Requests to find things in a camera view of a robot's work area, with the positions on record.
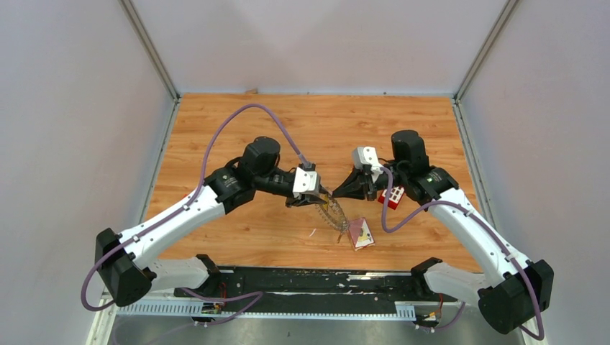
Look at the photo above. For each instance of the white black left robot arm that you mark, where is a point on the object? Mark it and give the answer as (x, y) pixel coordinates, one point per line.
(128, 263)

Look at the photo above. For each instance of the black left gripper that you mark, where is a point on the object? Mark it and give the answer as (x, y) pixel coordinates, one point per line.
(303, 200)

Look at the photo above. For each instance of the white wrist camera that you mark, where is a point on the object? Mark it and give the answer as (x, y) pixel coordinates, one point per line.
(366, 161)
(306, 181)

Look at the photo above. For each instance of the slotted white cable duct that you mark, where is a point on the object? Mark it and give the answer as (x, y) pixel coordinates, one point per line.
(191, 308)

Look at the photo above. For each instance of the red white toy brick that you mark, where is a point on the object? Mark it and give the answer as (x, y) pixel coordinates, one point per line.
(395, 196)

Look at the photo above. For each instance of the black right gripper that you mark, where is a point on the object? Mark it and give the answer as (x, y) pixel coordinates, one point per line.
(355, 185)

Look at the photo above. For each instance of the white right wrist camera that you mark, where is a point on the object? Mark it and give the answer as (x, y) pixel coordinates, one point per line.
(366, 161)

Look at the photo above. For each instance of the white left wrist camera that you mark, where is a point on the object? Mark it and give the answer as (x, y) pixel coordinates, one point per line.
(306, 181)

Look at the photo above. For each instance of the playing card box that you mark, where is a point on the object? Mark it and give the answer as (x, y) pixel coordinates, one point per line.
(360, 234)

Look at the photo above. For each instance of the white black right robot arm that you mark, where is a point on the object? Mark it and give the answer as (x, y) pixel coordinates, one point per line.
(511, 291)

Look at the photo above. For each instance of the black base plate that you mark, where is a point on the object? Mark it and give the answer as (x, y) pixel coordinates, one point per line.
(307, 290)

